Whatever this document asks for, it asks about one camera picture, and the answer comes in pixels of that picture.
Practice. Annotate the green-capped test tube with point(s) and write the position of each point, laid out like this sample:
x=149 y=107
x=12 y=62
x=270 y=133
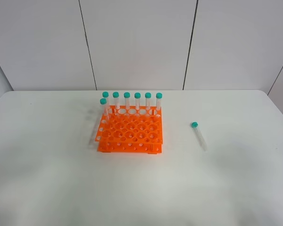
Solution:
x=199 y=136

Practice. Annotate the orange test tube rack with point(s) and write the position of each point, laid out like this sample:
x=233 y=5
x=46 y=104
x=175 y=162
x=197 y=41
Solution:
x=130 y=131

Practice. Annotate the test tube second row left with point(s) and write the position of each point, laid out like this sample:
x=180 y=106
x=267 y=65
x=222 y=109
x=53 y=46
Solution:
x=105 y=111

